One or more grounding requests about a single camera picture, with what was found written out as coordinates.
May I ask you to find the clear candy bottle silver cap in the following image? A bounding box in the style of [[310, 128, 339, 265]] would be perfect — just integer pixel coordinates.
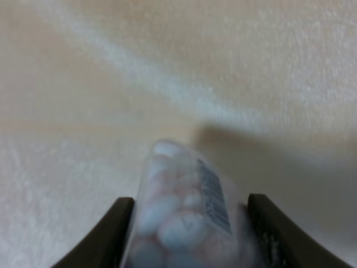
[[120, 140, 265, 267]]

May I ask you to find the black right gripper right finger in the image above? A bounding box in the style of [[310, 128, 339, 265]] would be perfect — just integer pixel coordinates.
[[247, 194, 350, 267]]

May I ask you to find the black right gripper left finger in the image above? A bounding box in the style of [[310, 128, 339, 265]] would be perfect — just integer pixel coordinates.
[[53, 197, 133, 268]]

